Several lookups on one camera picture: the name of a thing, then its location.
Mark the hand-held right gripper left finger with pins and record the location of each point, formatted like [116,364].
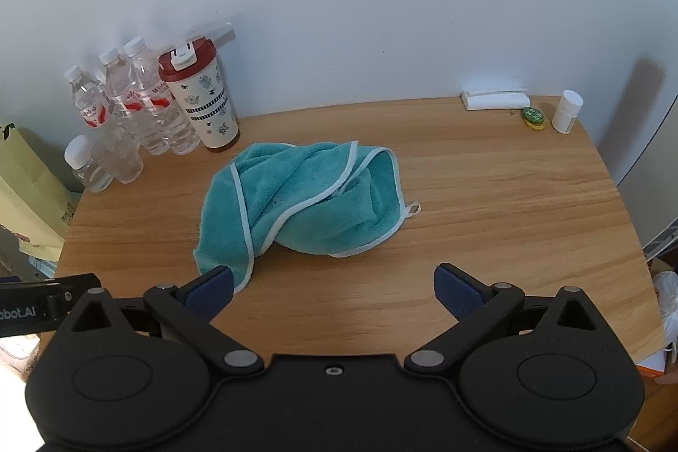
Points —
[212,293]

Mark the teal towel white trim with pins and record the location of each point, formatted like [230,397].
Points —
[296,198]

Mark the clear bottle without label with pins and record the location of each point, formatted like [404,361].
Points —
[119,155]

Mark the clear water bottle red label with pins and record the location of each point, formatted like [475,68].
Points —
[87,105]
[183,137]
[153,134]

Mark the small clear bottle white cap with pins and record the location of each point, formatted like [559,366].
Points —
[87,166]

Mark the orange box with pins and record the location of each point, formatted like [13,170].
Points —
[651,364]

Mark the white pill bottle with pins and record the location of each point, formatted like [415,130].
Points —
[567,110]

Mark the yellow paper bag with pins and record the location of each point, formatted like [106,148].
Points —
[26,187]

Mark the floral tumbler red lid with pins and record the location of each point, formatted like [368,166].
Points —
[206,108]

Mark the white tissue pack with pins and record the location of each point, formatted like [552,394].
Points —
[495,100]

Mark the green round tin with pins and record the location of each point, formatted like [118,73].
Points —
[533,117]

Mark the white plastic bag red print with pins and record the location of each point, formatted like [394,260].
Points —
[668,303]

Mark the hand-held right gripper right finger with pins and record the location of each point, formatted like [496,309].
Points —
[455,293]

